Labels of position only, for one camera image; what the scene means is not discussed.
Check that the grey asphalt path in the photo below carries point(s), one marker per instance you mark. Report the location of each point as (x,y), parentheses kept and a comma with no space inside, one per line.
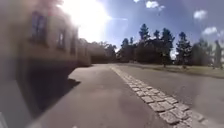
(100,100)

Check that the row of dark trees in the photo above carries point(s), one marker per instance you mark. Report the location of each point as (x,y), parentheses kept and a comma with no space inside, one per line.
(156,46)

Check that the cobblestone strip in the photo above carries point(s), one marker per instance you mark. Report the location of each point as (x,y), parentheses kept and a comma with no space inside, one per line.
(156,100)

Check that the yellow brick building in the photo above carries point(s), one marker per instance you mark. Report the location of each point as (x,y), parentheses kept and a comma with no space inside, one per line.
(40,43)

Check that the grass verge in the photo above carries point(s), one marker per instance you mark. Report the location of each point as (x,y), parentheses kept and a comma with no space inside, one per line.
(196,70)

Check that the grey asphalt road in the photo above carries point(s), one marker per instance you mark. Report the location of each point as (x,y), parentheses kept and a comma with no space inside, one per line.
(193,90)

